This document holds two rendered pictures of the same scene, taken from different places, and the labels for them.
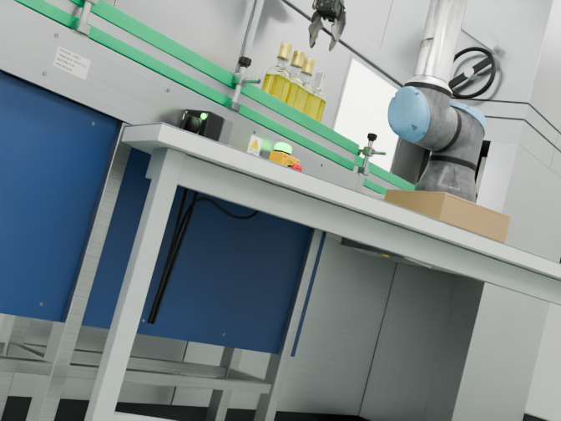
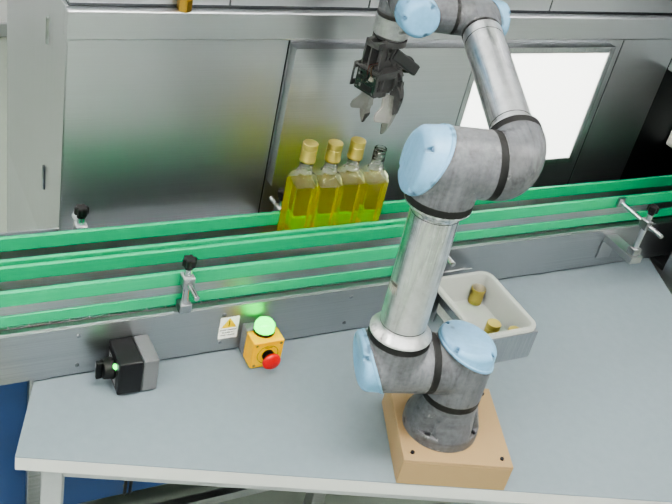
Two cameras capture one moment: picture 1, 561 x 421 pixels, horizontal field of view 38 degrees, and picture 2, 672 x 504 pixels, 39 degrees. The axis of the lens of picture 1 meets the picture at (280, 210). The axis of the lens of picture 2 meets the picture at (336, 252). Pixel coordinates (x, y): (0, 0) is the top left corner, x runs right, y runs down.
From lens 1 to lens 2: 176 cm
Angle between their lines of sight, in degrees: 42
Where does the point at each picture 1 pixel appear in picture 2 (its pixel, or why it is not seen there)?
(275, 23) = (321, 79)
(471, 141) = (459, 390)
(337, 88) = (454, 100)
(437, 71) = (398, 327)
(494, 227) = (486, 479)
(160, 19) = (135, 144)
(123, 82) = (12, 355)
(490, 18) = not seen: outside the picture
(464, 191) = (444, 443)
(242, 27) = (271, 96)
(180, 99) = (99, 335)
